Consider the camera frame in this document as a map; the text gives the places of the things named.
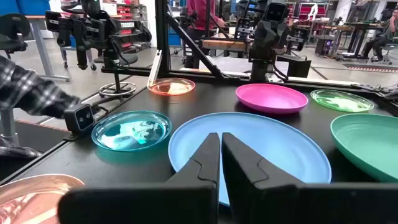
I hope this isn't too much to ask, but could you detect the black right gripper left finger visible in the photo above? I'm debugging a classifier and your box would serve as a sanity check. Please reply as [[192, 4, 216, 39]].
[[57, 132, 221, 224]]

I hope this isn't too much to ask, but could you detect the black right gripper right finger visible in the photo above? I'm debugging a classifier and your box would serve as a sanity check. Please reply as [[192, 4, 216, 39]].
[[221, 132, 398, 224]]

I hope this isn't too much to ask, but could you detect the green opaque plastic plate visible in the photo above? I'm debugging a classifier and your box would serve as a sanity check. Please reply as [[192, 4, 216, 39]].
[[330, 113, 398, 183]]

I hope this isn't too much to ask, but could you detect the large light blue plastic plate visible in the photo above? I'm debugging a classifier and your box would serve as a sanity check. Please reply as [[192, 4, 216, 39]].
[[167, 111, 332, 208]]

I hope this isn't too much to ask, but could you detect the teal transparent plastic plate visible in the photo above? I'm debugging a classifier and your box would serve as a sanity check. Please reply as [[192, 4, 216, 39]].
[[91, 110, 173, 152]]

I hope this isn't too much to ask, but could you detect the pink plastic plate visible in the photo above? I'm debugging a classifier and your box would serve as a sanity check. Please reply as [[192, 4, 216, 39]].
[[235, 83, 309, 114]]

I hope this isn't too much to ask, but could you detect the green transparent plastic plate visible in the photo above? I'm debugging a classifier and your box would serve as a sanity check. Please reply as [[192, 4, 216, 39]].
[[310, 89, 375, 113]]

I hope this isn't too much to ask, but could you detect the black control box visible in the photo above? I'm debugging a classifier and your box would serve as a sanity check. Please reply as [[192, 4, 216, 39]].
[[276, 55, 312, 78]]

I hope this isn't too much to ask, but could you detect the aluminium bar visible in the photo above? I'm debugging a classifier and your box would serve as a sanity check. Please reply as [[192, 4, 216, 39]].
[[146, 49, 163, 88]]

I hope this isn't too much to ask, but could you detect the rose transparent plastic plate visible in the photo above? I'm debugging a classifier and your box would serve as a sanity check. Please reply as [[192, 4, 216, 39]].
[[0, 173, 85, 224]]

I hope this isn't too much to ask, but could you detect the wooden workbench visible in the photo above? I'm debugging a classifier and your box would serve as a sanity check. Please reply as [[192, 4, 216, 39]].
[[201, 37, 249, 50]]

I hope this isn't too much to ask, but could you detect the person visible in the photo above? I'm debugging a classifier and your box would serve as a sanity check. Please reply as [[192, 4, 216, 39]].
[[362, 7, 398, 62], [185, 0, 228, 69], [0, 55, 82, 158]]

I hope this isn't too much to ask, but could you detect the black desk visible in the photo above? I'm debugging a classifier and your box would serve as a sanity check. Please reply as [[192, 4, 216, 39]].
[[341, 21, 386, 60]]

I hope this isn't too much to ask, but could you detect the shelf with red bins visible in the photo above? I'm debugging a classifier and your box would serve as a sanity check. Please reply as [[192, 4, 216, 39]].
[[102, 1, 149, 54]]

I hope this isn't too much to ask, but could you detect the grey metal table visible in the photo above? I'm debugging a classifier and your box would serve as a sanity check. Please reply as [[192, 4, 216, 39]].
[[24, 14, 71, 82]]

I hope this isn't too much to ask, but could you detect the black office chair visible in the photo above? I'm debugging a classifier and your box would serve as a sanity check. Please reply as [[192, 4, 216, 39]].
[[0, 14, 31, 60]]

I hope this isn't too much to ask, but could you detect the blue panel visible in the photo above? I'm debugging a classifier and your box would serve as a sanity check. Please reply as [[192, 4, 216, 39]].
[[0, 0, 51, 16]]

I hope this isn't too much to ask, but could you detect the black stool with foot ring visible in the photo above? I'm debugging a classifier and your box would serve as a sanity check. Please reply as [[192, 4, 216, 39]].
[[93, 52, 139, 98]]

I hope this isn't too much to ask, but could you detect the black table-level camera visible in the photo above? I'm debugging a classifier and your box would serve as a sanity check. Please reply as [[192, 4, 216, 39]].
[[63, 103, 96, 136]]

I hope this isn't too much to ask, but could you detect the black cable bundle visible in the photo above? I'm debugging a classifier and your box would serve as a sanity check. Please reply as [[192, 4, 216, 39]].
[[351, 82, 398, 100]]

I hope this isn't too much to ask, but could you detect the black aluminium rig frame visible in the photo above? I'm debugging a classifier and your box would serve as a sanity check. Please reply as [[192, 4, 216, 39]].
[[101, 0, 398, 94]]

